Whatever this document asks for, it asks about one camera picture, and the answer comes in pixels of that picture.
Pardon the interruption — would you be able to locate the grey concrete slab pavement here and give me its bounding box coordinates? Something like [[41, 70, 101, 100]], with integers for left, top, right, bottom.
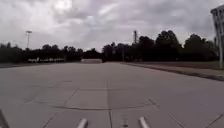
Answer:
[[0, 61, 224, 128]]

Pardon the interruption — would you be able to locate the tall chimney tower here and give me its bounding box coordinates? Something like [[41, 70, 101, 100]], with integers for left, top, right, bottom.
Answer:
[[133, 30, 139, 45]]

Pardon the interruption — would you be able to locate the row of dark trees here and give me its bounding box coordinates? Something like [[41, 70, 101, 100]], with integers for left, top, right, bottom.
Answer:
[[0, 29, 221, 64]]

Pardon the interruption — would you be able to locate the robot's own part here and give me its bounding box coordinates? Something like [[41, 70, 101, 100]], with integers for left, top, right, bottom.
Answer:
[[76, 118, 89, 128], [138, 116, 150, 128]]

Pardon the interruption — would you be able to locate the dark kerb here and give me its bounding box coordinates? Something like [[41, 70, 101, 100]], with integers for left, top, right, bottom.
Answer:
[[120, 62, 224, 82]]

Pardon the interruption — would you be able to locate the dry grass strip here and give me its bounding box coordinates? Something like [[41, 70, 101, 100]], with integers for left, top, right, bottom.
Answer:
[[124, 60, 224, 79]]

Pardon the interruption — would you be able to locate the tall floodlight mast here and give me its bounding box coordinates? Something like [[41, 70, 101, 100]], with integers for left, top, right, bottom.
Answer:
[[25, 30, 33, 50]]

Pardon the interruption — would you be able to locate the tall grey building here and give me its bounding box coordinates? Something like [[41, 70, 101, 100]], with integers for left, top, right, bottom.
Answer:
[[210, 4, 224, 69]]

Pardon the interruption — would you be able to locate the low pale wall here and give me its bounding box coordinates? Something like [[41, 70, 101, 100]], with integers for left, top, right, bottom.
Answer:
[[80, 58, 103, 64]]

